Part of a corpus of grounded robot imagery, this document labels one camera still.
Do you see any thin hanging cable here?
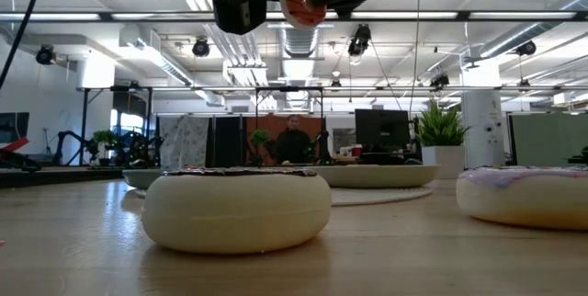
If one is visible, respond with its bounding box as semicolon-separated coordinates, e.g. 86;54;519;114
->
407;0;422;120

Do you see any small green potted plant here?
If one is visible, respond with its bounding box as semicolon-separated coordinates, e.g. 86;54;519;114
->
249;128;273;166
91;129;119;167

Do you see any black table frame rail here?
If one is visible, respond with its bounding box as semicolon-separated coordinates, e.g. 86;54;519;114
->
0;165;125;190

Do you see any dark wall screen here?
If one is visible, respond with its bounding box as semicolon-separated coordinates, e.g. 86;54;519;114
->
0;111;30;144

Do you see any red flat strip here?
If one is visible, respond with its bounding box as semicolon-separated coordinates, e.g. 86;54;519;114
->
0;137;30;153

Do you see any silver ventilation duct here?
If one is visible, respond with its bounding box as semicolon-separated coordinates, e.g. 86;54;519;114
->
277;27;325;61

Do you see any grey partition panel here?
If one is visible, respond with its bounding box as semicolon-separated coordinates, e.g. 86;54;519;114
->
506;110;588;168

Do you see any small grey bowl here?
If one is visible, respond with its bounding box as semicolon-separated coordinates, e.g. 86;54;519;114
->
121;168;164;190

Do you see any black panel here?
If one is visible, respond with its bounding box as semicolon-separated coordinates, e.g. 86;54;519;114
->
211;115;247;168

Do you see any thick black cable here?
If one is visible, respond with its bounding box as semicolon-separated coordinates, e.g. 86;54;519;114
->
0;0;47;90

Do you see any large spiky green plant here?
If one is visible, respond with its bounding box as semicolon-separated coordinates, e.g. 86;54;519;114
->
414;99;472;148

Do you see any chocolate glazed cream donut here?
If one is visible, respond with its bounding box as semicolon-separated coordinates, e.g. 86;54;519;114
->
141;166;333;255

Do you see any beige round plate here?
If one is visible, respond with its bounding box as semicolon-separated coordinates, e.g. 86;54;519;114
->
311;164;441;190

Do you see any white round column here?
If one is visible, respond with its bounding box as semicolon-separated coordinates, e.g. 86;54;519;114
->
460;63;507;169

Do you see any orange wall panel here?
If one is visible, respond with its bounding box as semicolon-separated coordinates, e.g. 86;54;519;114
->
245;114;326;166

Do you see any person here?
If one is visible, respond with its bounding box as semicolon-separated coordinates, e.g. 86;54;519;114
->
274;114;314;165

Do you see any white square plant pot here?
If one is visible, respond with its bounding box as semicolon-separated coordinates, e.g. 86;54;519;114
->
421;144;466;179

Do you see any black computer monitor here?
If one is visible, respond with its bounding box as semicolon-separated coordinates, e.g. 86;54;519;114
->
354;108;413;165

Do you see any purple glazed large donut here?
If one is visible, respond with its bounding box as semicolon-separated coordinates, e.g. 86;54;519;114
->
455;165;588;232

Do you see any black overhead light bar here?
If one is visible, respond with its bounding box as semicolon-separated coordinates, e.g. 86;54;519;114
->
0;9;588;23

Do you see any patterned curtain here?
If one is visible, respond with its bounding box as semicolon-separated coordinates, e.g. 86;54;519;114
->
158;115;210;170

